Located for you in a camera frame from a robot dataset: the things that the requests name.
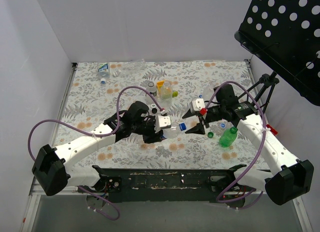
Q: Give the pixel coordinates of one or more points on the white blue cap left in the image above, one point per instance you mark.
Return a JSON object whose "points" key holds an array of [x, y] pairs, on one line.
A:
{"points": [[103, 80]]}

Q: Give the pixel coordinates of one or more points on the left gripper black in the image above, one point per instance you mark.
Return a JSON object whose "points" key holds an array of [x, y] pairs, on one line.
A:
{"points": [[154, 128]]}

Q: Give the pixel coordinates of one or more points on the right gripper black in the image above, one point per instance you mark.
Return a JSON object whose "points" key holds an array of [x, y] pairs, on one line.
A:
{"points": [[205, 120]]}

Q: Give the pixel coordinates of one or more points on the black tripod stand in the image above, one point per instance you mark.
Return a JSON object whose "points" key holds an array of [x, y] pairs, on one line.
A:
{"points": [[268, 81]]}

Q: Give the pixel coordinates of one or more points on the green bottle cap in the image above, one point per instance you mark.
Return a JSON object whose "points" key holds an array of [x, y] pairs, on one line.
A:
{"points": [[210, 134]]}

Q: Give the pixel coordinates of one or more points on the clear bottle blue label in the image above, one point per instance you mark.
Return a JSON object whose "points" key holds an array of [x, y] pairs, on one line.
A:
{"points": [[172, 132]]}

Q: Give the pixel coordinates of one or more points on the floral tablecloth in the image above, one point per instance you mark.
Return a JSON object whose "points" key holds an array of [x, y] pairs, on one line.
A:
{"points": [[89, 103]]}

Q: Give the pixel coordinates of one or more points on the green plastic bottle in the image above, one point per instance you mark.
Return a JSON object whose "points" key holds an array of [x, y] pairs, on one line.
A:
{"points": [[228, 137]]}

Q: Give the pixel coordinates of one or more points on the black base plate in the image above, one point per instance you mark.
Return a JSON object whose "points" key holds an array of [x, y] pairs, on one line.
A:
{"points": [[161, 185]]}

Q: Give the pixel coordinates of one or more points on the clear uncapped bottle right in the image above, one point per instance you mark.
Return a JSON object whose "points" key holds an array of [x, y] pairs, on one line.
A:
{"points": [[209, 91]]}

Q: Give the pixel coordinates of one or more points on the red box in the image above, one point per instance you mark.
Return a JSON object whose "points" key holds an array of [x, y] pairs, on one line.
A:
{"points": [[272, 130]]}

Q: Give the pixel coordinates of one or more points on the black perforated music stand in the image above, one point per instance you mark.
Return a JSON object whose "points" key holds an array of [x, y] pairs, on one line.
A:
{"points": [[285, 35]]}

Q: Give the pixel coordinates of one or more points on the blue white cap right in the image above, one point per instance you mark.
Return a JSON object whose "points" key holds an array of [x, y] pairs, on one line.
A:
{"points": [[222, 125]]}

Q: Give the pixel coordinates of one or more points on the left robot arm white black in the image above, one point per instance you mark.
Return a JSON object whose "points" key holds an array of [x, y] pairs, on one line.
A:
{"points": [[54, 167]]}

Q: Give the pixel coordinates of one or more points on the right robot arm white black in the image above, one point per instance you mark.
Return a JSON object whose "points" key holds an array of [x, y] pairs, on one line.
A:
{"points": [[274, 169]]}

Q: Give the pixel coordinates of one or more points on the clear bottle black cap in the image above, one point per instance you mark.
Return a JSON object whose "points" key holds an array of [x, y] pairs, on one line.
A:
{"points": [[152, 90]]}

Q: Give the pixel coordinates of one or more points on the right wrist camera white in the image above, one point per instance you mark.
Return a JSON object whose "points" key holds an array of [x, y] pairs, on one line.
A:
{"points": [[198, 106]]}

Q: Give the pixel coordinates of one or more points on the yellow green toy basket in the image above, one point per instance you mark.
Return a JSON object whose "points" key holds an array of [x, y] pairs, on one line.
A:
{"points": [[160, 83]]}

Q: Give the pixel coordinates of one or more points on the aluminium frame rail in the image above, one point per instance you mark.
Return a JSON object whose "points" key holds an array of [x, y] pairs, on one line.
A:
{"points": [[302, 215]]}

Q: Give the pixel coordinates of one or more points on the bottle green white label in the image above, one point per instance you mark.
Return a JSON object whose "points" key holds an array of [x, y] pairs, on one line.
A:
{"points": [[103, 70]]}

